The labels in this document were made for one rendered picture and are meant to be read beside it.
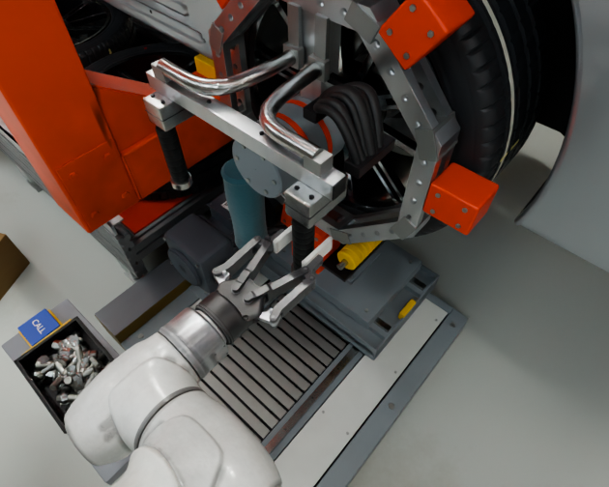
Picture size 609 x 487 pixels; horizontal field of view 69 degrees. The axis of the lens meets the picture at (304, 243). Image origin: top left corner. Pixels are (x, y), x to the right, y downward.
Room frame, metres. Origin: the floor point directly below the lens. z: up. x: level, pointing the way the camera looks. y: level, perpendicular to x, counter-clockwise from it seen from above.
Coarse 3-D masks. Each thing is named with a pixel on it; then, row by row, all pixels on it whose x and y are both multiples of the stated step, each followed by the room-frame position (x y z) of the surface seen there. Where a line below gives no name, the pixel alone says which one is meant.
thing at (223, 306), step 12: (228, 288) 0.35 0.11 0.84; (252, 288) 0.35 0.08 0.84; (204, 300) 0.32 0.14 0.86; (216, 300) 0.32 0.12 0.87; (228, 300) 0.32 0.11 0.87; (240, 300) 0.33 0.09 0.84; (264, 300) 0.33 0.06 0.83; (204, 312) 0.30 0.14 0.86; (216, 312) 0.30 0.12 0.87; (228, 312) 0.30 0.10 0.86; (240, 312) 0.30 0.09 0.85; (252, 312) 0.31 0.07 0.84; (216, 324) 0.28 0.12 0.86; (228, 324) 0.28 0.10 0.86; (240, 324) 0.29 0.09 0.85; (228, 336) 0.27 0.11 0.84
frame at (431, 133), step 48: (240, 0) 0.81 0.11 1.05; (288, 0) 0.74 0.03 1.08; (336, 0) 0.67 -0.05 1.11; (384, 0) 0.66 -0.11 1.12; (240, 48) 0.89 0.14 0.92; (384, 48) 0.61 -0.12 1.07; (240, 96) 0.90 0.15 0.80; (432, 96) 0.60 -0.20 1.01; (432, 144) 0.54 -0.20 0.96; (336, 240) 0.64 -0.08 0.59; (384, 240) 0.57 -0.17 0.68
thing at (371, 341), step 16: (272, 256) 0.91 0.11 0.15; (272, 272) 0.84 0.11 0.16; (288, 272) 0.84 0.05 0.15; (432, 272) 0.83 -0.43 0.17; (416, 288) 0.77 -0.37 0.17; (432, 288) 0.80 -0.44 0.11; (304, 304) 0.74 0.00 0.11; (320, 304) 0.72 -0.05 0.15; (400, 304) 0.72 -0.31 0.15; (416, 304) 0.71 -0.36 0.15; (336, 320) 0.65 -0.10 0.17; (352, 320) 0.66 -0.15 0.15; (384, 320) 0.65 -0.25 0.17; (400, 320) 0.65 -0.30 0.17; (352, 336) 0.61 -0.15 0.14; (368, 336) 0.61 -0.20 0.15; (384, 336) 0.60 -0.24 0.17; (368, 352) 0.57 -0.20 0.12
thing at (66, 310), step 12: (60, 312) 0.52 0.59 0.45; (72, 312) 0.52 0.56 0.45; (84, 324) 0.49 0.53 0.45; (96, 336) 0.46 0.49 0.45; (12, 348) 0.43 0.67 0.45; (24, 348) 0.43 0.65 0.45; (108, 348) 0.43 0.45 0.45; (96, 468) 0.18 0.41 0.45; (108, 468) 0.18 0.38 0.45; (120, 468) 0.18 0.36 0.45; (108, 480) 0.16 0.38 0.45
